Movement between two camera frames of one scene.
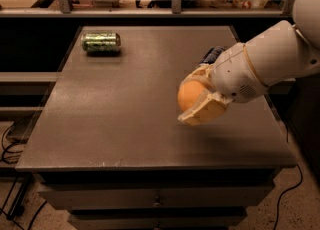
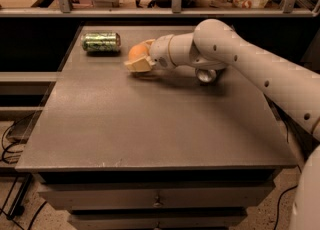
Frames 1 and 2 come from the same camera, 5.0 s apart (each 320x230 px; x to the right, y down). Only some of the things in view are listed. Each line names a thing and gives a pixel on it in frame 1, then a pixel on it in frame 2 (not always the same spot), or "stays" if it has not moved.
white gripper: (235, 72) to (161, 52)
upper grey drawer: (156, 196) stays
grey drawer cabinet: (108, 145) stays
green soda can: (101, 42) stays
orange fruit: (188, 94) to (138, 51)
